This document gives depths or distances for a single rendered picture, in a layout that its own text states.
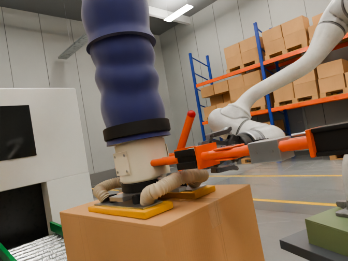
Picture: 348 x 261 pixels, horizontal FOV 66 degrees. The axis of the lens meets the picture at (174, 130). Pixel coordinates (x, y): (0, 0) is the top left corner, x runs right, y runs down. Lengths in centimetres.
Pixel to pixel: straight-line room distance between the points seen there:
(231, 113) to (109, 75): 45
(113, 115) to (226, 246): 51
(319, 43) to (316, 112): 834
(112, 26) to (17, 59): 939
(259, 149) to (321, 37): 63
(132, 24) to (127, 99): 24
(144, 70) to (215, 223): 50
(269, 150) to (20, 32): 1030
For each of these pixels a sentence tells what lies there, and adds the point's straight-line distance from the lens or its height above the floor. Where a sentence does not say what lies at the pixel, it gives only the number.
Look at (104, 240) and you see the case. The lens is 89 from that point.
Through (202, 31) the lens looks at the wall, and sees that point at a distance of 1193.
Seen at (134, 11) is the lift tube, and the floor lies 167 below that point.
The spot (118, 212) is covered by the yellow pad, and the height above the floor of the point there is 108.
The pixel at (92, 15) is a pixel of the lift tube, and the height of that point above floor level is 168.
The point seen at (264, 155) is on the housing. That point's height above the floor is 120.
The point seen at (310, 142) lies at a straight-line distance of 53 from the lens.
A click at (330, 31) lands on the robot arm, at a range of 113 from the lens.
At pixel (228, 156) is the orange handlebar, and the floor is 120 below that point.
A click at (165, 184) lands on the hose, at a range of 73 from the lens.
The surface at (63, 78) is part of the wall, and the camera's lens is 1052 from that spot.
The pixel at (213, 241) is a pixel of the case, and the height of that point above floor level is 97.
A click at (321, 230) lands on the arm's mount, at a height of 82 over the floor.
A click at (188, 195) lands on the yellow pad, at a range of 86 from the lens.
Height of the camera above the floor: 127
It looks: 1 degrees up
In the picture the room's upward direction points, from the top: 9 degrees counter-clockwise
